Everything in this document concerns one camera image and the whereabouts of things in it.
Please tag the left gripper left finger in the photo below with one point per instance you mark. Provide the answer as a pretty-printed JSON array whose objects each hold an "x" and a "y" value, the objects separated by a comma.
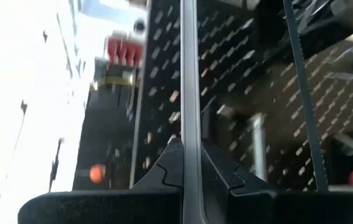
[{"x": 170, "y": 171}]

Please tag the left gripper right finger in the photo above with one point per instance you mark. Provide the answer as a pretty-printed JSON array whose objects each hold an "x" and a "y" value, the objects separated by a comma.
[{"x": 219, "y": 177}]

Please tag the chrome zigzag peg hook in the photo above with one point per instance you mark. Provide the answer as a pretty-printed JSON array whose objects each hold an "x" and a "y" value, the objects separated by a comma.
[{"x": 311, "y": 7}]

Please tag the black metal pegboard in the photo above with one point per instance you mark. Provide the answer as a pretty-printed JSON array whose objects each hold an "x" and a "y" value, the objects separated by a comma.
[{"x": 275, "y": 102}]

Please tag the red storage bins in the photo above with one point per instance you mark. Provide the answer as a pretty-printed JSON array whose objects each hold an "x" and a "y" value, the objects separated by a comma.
[{"x": 123, "y": 51}]

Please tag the small black pegboard bin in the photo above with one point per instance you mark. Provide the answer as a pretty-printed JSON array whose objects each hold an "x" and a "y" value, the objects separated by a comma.
[{"x": 325, "y": 34}]

